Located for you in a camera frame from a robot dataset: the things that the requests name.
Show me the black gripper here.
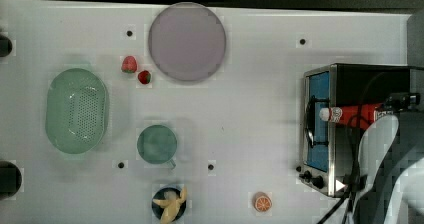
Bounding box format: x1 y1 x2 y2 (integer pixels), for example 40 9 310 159
384 92 421 112

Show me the red ketchup bottle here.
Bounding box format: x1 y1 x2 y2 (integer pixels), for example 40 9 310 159
319 103 392 130

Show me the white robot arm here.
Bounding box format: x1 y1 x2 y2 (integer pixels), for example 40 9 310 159
348 93 423 224

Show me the silver toaster oven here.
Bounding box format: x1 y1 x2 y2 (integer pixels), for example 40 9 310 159
302 63 423 198

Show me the orange slice toy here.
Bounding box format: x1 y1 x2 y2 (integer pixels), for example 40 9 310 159
253 192 272 212

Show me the grey round plate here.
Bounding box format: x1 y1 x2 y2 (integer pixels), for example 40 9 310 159
148 2 226 82

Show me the green mug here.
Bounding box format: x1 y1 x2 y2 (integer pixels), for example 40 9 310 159
137 125 178 170

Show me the peeled banana toy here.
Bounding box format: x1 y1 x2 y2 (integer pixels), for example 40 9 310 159
152 185 188 224

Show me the dark red strawberry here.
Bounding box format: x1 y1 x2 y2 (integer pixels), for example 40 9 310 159
137 70 151 85

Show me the light red strawberry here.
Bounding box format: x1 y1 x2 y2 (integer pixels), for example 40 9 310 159
121 56 138 73

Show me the green perforated colander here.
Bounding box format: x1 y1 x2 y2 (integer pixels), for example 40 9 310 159
45 68 109 154

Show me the black cable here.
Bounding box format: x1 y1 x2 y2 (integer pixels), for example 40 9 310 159
316 71 388 224

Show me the black oven door handle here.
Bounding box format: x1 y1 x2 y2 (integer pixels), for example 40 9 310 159
304 96 329 148

